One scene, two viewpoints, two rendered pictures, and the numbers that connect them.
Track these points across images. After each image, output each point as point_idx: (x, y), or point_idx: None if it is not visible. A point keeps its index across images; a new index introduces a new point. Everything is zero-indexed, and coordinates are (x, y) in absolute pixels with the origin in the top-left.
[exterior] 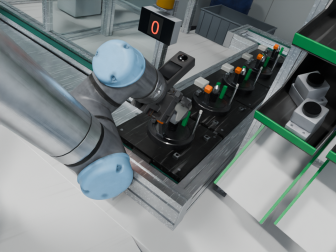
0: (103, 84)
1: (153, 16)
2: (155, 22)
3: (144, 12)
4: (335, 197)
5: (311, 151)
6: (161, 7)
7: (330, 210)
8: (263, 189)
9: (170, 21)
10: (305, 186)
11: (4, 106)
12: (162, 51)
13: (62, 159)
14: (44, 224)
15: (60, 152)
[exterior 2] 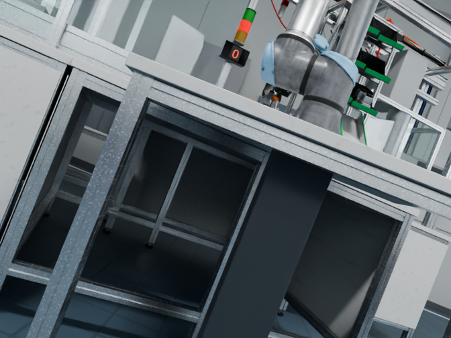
0: (318, 51)
1: (235, 47)
2: (235, 50)
3: (227, 43)
4: (346, 133)
5: (350, 100)
6: (241, 41)
7: (348, 137)
8: None
9: (247, 51)
10: (341, 125)
11: (367, 30)
12: (228, 73)
13: (353, 61)
14: None
15: (356, 56)
